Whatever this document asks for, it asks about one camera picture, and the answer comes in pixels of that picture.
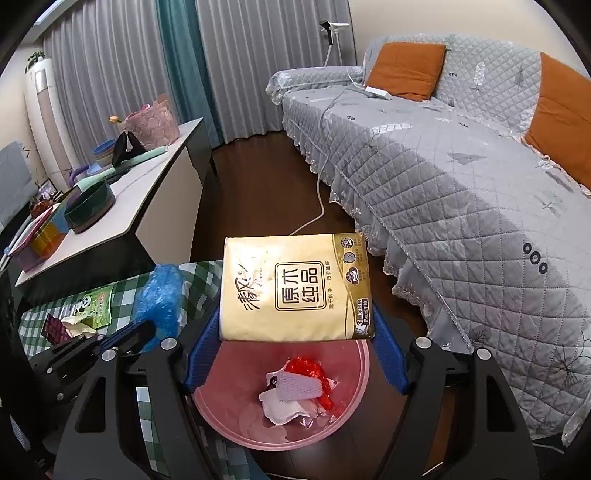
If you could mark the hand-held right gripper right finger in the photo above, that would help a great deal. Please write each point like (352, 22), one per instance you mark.
(390, 360)

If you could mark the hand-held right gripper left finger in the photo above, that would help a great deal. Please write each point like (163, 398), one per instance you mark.
(203, 350)

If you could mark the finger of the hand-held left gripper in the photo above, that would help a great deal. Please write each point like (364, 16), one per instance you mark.
(115, 333)
(143, 336)

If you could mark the green snack packet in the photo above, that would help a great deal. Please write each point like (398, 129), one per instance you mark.
(99, 307)

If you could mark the dark red chocolate wrapper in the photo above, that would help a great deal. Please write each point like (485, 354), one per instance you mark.
(57, 330)

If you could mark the blue plastic bag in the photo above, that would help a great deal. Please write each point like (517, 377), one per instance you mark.
(159, 295)

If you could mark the pink plastic bin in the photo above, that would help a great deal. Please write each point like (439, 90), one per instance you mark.
(231, 415)

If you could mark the red plastic bag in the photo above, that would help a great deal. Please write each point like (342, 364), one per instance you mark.
(309, 367)

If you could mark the white foam net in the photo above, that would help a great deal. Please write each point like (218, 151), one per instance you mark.
(298, 387)

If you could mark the white plastic bag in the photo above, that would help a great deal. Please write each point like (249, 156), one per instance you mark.
(281, 410)

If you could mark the beige tissue pack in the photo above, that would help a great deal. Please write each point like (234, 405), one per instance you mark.
(295, 286)

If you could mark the green white checkered tablecloth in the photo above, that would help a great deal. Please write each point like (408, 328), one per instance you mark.
(201, 281)

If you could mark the colourful tin box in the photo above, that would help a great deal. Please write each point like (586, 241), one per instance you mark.
(41, 235)

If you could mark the dark green round tin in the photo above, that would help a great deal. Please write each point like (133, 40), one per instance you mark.
(90, 207)

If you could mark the brown figurine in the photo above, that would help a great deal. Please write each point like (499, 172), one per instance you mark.
(40, 205)

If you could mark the white top coffee table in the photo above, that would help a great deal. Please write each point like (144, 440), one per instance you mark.
(152, 184)

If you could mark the purple plastic scoop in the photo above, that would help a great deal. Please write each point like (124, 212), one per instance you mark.
(74, 176)

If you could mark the mint green roll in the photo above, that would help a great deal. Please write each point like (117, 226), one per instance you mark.
(138, 159)

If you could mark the grey television dust cover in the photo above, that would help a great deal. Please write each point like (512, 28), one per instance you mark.
(16, 184)

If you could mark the stack of coloured bowls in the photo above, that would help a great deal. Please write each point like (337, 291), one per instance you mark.
(104, 152)

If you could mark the grey quilted sofa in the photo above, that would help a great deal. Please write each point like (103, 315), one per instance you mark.
(438, 184)

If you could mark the pink fabric basket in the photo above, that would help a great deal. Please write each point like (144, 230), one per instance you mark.
(152, 124)

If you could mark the white standing air conditioner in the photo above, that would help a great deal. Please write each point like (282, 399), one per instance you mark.
(46, 115)

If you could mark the grey curtain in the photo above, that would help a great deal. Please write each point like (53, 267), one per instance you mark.
(106, 69)
(277, 60)

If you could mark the white power strip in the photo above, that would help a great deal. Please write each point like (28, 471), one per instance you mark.
(377, 91)

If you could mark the teal curtain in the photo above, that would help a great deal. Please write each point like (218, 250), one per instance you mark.
(184, 69)

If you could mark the green potted plant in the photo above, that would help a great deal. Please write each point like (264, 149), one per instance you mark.
(36, 60)

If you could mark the orange cushion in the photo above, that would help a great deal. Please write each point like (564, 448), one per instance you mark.
(563, 115)
(401, 69)

